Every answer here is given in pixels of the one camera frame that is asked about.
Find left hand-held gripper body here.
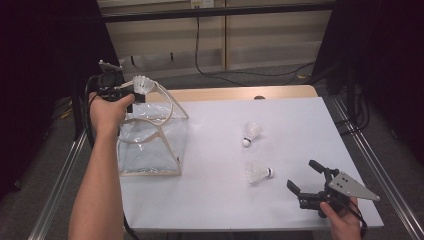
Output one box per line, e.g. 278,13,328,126
97,59,128,103

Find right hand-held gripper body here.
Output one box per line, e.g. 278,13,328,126
297,166,381,219

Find white shuttlecock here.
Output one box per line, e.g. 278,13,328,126
242,121,263,148
132,75,156,96
245,161,275,184

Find clear bag with beige trim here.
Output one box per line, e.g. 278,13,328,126
114,79,190,177

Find person's left hand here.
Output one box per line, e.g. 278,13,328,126
89,92,136,136

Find person's right hand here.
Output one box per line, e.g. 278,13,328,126
319,196,363,234

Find black metal stand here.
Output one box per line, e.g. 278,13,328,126
70,83,84,139

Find black curtain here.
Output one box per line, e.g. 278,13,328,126
311,0,424,158
0,0,126,201

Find white table cover sheet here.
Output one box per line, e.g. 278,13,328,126
118,96,385,233

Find black horizontal bar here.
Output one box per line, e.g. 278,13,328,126
101,2,336,24

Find metal floor rail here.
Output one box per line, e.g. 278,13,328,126
331,96,424,240
28,128,90,240

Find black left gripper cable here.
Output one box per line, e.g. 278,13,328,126
83,75,141,240

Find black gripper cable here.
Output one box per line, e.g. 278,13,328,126
83,75,141,240
348,199,368,239

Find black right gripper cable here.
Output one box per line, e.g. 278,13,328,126
348,199,368,239

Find black floor cables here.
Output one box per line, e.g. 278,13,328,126
334,86,371,136

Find black wall cable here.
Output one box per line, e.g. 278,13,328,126
194,15,316,87

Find white wall socket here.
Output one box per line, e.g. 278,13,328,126
190,0,215,9

